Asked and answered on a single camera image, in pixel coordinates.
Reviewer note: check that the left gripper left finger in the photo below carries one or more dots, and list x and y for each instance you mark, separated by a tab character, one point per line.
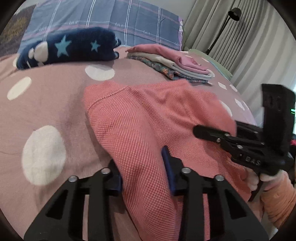
62	216

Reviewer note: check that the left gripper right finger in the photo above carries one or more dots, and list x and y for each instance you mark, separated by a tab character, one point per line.
230	216

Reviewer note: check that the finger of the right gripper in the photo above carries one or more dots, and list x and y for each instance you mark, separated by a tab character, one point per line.
210	134

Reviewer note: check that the coral pink knit shirt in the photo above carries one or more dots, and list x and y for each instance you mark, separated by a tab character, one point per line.
134	123

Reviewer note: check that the right forearm peach sleeve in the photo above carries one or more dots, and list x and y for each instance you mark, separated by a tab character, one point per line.
279	200

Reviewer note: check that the right hand white glove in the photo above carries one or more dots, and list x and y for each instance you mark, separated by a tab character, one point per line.
253	180

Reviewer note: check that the folded pink garment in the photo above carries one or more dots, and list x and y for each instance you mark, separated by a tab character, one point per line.
181	60

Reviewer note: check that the folded floral patterned garment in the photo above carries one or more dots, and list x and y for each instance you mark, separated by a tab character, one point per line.
168	72

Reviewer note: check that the pink polka dot bedspread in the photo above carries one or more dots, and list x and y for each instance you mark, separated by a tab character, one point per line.
45	135

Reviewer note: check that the beige pleated curtain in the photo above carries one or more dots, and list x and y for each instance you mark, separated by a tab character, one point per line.
257	49

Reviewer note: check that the black floor lamp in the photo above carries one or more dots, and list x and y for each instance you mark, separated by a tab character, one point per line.
233	14

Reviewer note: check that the blue plaid pillow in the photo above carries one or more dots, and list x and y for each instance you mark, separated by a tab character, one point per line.
134	22

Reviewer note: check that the navy star fleece blanket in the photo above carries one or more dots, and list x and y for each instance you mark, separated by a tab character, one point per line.
79	45

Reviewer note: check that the dark purple tree-print pillow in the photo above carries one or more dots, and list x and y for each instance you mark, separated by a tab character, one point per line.
13	32

